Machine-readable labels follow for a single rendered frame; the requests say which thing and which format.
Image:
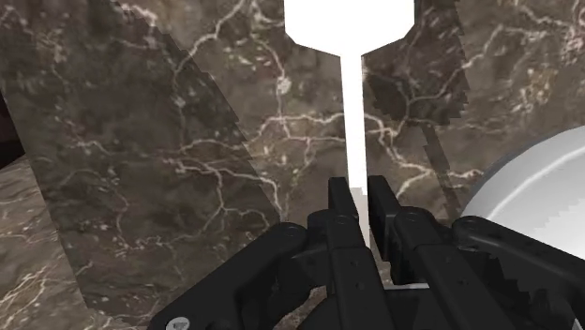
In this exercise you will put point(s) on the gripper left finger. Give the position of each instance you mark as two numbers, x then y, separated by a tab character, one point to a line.
338	256

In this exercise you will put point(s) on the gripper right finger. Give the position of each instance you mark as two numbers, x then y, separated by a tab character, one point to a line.
438	265

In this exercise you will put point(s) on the white spatula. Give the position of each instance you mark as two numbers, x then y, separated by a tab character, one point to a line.
352	91

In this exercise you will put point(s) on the white plate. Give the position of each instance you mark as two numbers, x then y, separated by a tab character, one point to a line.
539	192

